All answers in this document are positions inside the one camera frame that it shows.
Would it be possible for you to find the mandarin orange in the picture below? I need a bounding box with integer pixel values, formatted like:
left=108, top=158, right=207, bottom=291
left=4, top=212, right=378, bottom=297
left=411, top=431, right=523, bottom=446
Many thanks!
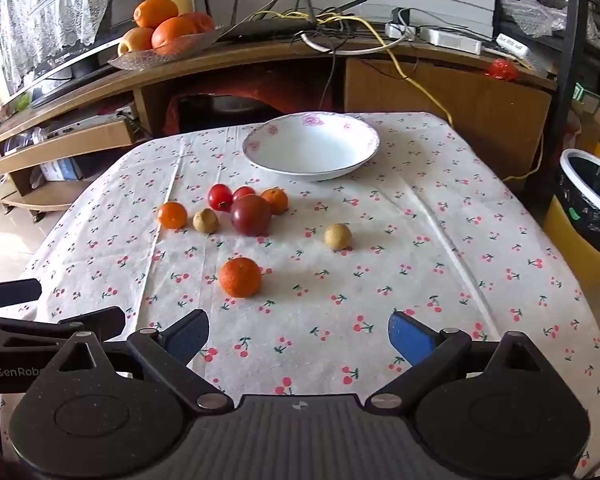
left=219, top=258, right=262, bottom=298

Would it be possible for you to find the yellow network cable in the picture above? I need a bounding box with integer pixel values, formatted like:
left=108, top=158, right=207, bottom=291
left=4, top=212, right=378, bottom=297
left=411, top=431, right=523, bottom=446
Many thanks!
left=249, top=8, right=546, bottom=184

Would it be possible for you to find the cherry print tablecloth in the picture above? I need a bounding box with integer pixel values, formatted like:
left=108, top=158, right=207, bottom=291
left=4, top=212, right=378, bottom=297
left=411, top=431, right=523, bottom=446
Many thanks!
left=6, top=113, right=600, bottom=474

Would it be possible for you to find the red apple in dish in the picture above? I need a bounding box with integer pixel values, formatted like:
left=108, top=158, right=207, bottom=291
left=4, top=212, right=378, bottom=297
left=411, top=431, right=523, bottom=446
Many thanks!
left=181, top=12, right=215, bottom=34

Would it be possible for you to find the red cherry tomato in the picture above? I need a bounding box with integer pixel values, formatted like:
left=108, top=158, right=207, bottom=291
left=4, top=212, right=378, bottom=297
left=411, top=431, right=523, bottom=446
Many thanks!
left=233, top=185, right=256, bottom=202
left=207, top=183, right=234, bottom=212

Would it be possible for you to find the small mandarin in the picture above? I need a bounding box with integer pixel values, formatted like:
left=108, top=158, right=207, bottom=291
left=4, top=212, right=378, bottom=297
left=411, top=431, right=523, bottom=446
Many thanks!
left=157, top=202, right=188, bottom=230
left=261, top=188, right=289, bottom=216

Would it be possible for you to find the dark red apple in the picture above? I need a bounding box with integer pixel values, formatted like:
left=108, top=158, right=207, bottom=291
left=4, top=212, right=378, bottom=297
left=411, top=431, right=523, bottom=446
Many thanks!
left=230, top=194, right=272, bottom=236

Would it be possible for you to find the white network box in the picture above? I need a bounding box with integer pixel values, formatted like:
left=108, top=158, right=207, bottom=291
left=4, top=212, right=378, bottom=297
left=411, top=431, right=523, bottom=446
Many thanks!
left=495, top=34, right=530, bottom=60

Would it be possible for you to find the top large orange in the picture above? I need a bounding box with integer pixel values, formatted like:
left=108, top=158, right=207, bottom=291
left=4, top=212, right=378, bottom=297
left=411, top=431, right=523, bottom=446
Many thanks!
left=133, top=0, right=180, bottom=29

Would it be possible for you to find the white lace curtain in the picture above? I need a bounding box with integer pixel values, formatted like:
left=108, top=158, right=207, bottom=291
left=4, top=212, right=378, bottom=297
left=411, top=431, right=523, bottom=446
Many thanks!
left=0, top=0, right=109, bottom=88

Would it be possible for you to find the glass fruit dish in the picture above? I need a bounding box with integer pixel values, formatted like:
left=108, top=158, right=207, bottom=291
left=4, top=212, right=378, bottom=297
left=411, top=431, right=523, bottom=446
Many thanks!
left=108, top=27, right=226, bottom=70

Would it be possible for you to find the white power strip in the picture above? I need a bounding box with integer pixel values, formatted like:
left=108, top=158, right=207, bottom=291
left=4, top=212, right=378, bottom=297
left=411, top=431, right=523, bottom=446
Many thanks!
left=385, top=22, right=482, bottom=55

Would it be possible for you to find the white floral ceramic bowl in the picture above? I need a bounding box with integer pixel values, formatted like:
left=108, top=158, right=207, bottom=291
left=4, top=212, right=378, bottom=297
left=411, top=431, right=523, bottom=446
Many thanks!
left=242, top=112, right=380, bottom=181

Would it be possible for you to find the black wifi router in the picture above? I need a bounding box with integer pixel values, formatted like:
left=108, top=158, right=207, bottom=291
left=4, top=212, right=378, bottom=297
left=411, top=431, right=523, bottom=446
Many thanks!
left=199, top=0, right=370, bottom=44

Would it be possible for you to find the black metal shelf rack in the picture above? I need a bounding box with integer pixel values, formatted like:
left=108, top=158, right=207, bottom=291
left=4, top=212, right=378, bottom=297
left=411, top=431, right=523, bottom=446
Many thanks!
left=494, top=0, right=600, bottom=162

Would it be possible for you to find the black power adapter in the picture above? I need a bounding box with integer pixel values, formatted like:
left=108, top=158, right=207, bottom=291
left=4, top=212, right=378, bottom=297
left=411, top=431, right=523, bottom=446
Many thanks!
left=391, top=6, right=411, bottom=27

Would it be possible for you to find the front large orange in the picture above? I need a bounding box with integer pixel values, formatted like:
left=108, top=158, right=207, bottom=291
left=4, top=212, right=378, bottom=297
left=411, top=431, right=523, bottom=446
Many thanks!
left=151, top=16, right=197, bottom=49

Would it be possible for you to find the yellow apple in dish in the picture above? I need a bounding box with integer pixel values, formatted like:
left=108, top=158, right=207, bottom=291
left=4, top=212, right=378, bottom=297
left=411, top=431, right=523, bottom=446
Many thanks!
left=118, top=27, right=154, bottom=56

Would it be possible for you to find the black power cable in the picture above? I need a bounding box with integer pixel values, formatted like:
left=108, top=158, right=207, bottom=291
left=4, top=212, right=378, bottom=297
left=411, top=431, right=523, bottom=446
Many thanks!
left=291, top=17, right=361, bottom=111

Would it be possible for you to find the yellow trash bin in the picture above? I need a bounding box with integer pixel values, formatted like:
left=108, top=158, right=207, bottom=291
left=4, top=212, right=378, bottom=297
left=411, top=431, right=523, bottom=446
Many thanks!
left=543, top=148, right=600, bottom=289

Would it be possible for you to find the white coiled cable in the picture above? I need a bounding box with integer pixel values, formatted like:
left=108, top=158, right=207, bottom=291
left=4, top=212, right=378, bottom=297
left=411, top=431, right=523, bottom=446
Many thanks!
left=299, top=29, right=422, bottom=58

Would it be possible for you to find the small red plastic bag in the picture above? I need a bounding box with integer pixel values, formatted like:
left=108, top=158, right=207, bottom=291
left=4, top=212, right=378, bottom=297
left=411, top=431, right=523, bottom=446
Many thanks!
left=486, top=58, right=519, bottom=81

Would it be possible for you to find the wooden tv cabinet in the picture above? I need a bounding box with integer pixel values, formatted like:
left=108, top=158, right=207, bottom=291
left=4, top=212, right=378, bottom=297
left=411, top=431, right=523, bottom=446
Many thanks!
left=0, top=41, right=557, bottom=211

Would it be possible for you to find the brown longan fruit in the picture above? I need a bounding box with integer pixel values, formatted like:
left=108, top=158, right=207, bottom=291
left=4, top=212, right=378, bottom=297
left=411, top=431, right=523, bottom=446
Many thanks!
left=192, top=208, right=220, bottom=234
left=324, top=223, right=352, bottom=252

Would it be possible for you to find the large orange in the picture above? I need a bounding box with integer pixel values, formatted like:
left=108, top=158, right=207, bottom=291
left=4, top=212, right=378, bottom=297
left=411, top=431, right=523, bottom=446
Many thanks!
left=151, top=16, right=197, bottom=49
left=133, top=0, right=180, bottom=29

